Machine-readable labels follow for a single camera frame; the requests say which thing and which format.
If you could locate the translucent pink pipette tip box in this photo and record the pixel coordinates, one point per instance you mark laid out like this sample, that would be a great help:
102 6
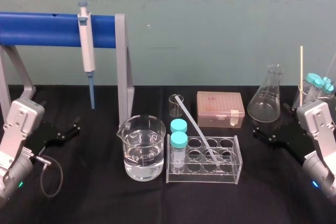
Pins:
218 106

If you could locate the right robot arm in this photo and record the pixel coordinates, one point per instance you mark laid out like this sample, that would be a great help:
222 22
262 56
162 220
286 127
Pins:
319 121

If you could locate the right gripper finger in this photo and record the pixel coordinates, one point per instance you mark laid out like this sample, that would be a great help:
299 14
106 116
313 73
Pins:
263 134
289 108

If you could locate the white pipette with blue tip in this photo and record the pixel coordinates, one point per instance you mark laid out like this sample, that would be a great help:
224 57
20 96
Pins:
86 51

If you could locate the clear stirring rod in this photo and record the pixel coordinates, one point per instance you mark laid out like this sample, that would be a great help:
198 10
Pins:
193 121

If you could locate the pipette stand with blue bar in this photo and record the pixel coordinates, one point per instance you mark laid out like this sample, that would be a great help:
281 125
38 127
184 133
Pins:
39 28

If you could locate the glass beaker holding tubes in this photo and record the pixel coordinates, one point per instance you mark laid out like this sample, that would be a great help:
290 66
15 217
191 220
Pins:
302 98

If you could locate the clear acrylic tube rack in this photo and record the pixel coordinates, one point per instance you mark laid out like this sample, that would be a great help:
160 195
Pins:
231 155

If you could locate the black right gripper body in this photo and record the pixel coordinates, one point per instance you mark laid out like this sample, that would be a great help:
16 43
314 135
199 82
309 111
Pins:
290 138

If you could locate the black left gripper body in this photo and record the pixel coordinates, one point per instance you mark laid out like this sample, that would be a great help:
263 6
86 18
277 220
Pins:
43 136

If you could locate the strip of beige tape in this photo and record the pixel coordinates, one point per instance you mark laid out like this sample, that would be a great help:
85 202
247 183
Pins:
234 116

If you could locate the glass conical flask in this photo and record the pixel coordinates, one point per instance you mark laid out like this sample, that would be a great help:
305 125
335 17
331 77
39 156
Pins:
265 103

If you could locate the black table cloth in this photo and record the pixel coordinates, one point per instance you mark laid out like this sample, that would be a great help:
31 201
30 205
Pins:
99 203

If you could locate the large glass beaker with water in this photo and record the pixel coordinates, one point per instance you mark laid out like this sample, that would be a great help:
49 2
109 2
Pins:
143 153

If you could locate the thin wooden stick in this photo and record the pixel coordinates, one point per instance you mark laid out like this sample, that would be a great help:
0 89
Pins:
302 66

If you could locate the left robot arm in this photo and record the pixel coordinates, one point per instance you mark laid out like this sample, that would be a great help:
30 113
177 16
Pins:
18 119

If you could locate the small empty glass beaker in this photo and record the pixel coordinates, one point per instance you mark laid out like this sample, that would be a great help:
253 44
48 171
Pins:
173 108

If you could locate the plastic tube with teal cap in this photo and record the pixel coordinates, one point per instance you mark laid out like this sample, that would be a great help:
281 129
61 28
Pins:
319 82
178 142
312 77
330 88
326 80
178 126

